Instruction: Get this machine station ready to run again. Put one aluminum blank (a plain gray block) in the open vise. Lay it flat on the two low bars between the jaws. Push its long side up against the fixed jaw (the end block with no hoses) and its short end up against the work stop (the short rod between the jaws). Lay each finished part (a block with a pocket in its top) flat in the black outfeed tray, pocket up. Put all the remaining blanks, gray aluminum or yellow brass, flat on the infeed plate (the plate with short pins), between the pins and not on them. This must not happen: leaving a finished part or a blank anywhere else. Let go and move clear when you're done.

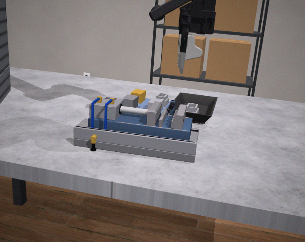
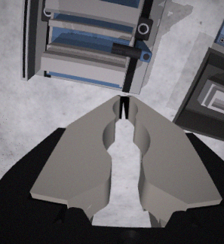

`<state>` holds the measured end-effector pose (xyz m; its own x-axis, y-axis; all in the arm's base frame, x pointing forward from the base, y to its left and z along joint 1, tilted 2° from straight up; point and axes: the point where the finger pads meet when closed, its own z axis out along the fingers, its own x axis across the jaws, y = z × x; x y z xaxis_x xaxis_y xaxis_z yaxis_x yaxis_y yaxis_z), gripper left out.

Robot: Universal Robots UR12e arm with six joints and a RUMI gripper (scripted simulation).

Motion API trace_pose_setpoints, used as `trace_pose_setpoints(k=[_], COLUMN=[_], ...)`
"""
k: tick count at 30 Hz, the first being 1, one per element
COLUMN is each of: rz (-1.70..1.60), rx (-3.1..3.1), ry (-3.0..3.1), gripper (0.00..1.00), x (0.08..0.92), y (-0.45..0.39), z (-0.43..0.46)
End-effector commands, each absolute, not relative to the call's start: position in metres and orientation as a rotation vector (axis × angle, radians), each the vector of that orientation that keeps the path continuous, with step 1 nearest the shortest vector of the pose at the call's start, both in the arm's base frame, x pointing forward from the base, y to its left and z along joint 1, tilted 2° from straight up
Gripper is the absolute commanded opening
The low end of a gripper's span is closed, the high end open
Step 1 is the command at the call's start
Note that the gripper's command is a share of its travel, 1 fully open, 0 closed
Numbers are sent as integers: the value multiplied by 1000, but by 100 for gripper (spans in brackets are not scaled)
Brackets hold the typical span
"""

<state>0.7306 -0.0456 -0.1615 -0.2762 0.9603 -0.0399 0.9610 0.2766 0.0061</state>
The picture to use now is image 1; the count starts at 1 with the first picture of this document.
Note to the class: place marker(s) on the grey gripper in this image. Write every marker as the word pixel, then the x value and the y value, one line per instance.
pixel 198 17

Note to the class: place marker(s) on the yellow rectangular block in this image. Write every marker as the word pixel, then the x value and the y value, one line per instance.
pixel 140 93

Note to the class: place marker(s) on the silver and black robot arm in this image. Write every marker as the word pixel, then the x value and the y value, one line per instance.
pixel 158 12

